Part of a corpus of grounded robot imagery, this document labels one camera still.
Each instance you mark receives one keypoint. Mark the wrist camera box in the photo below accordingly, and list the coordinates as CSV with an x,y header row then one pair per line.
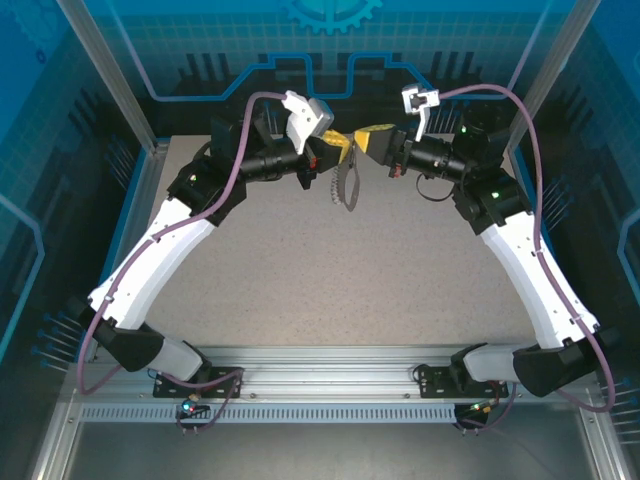
x,y
415,100
305,117

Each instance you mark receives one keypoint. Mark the aluminium frame post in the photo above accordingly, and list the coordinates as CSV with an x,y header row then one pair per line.
x,y
113,75
547,75

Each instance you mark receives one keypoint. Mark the metal tray frame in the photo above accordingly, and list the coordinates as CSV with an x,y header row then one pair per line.
x,y
320,450

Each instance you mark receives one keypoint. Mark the grey key holder with rings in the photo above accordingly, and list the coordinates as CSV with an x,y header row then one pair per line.
x,y
337,190

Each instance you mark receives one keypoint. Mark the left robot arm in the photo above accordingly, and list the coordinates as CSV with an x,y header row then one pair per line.
x,y
150,270

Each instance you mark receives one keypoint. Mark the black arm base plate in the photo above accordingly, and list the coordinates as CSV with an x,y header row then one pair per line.
x,y
175,391
435,382

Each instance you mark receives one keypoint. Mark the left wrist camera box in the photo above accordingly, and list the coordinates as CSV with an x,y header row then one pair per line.
x,y
305,117

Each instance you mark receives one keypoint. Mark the blue-edged table side rail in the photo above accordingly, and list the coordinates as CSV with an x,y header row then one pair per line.
x,y
518,161
151,170

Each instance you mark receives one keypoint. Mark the small green-lit circuit board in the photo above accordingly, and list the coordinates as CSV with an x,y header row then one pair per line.
x,y
480,409
190,406

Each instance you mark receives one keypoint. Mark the aluminium mounting rail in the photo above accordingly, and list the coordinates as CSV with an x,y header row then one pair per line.
x,y
325,370

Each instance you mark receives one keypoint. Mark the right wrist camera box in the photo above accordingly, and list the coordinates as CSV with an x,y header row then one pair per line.
x,y
415,100

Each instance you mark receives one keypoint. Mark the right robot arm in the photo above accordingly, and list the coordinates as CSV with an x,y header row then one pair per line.
x,y
530,280

